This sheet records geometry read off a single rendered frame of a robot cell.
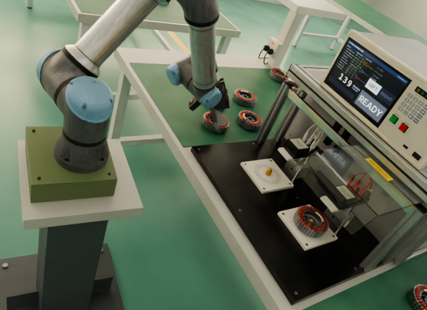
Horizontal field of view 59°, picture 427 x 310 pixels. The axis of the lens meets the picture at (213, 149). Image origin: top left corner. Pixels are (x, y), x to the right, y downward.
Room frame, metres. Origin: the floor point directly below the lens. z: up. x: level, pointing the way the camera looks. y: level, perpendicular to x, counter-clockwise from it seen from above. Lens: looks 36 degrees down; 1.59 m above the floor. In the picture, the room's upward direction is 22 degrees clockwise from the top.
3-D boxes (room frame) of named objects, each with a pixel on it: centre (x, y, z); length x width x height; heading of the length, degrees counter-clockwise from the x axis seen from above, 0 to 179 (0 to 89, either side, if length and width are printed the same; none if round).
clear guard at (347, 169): (0.90, -0.43, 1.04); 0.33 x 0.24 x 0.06; 133
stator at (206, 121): (1.33, 0.04, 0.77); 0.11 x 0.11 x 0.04
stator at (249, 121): (1.45, -0.10, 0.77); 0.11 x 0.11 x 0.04
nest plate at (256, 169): (1.12, -0.22, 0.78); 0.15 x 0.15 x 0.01; 43
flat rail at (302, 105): (1.09, -0.37, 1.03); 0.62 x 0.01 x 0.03; 43
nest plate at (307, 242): (0.94, -0.38, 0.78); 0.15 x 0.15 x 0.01; 43
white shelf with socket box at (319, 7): (2.09, -0.11, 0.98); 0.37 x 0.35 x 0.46; 43
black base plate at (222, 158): (1.04, -0.31, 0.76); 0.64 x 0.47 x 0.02; 43
